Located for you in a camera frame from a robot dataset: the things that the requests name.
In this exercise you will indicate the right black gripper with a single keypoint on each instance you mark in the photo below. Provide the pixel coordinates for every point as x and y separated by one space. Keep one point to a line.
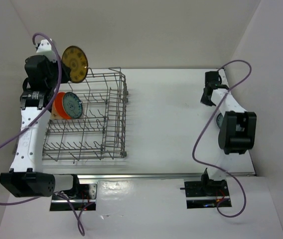
207 102

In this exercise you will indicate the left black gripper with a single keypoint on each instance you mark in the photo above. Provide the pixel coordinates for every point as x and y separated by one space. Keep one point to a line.
66 71

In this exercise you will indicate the yellow patterned plate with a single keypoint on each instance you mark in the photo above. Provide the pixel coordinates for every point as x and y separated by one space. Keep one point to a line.
74 58

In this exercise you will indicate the blue patterned plate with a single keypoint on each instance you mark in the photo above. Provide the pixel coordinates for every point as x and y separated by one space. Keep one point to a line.
72 105
219 120

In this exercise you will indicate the orange plate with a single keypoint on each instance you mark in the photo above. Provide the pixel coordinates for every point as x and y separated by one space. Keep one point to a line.
59 102

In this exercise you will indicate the cream plate small motifs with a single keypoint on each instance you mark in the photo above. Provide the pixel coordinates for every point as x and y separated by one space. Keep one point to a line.
56 113

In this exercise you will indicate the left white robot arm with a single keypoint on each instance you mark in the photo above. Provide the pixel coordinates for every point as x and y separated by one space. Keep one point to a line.
25 177

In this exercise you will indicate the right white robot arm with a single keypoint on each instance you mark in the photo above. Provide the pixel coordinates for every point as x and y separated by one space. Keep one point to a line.
237 128

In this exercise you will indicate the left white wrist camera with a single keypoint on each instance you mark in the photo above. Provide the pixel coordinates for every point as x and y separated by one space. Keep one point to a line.
45 48

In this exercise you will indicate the grey wire dish rack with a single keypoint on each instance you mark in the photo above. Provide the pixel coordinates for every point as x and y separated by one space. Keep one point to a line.
100 132

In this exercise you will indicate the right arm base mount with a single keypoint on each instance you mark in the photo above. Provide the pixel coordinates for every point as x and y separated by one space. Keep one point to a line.
199 195

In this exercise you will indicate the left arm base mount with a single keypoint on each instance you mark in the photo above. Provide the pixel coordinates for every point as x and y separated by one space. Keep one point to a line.
82 196

